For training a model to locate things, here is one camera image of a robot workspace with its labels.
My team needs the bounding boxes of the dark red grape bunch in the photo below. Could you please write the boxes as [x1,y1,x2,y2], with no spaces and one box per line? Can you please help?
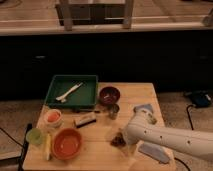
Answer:
[110,132,126,147]

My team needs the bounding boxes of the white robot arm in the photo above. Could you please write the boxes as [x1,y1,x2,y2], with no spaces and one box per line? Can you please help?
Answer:
[122,108,213,162]

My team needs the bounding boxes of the dark maroon bowl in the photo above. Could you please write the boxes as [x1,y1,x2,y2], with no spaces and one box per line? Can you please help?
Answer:
[99,86,120,105]

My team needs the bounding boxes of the orange red bowl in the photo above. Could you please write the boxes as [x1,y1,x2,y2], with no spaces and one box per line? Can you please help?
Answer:
[51,128,82,160]

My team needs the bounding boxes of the white bowl with orange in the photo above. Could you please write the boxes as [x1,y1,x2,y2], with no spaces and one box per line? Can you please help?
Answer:
[44,109,62,128]

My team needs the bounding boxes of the light blue folded cloth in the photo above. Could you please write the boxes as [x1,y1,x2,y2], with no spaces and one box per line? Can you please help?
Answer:
[138,142,170,164]

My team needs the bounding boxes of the small metal cup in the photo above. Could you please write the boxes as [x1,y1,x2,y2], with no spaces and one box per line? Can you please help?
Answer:
[108,104,120,120]

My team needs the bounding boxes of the blue sponge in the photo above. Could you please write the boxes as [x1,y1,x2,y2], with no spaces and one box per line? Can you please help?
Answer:
[133,104,154,113]

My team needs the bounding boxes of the wooden black brush block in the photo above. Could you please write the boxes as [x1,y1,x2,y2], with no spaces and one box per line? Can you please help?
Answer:
[74,115,96,128]

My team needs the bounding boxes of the black pen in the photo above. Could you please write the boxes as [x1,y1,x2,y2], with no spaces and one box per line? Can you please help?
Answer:
[72,109,100,113]

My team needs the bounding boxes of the green plastic tray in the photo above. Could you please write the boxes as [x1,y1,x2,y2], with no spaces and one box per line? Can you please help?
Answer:
[45,75,98,109]

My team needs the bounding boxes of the yellow banana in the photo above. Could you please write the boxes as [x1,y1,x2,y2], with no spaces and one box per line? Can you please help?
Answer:
[44,133,51,161]

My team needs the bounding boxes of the white plastic fork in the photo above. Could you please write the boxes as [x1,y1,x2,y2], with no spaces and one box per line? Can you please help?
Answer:
[56,82,83,103]

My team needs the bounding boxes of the light green cup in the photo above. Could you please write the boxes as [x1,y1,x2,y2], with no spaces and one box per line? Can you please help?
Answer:
[26,128,43,146]

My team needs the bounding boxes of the wooden stool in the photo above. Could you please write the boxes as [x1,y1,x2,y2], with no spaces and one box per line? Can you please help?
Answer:
[55,0,134,31]

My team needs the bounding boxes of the black power cable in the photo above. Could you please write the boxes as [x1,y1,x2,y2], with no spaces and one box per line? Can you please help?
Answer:
[174,104,201,171]

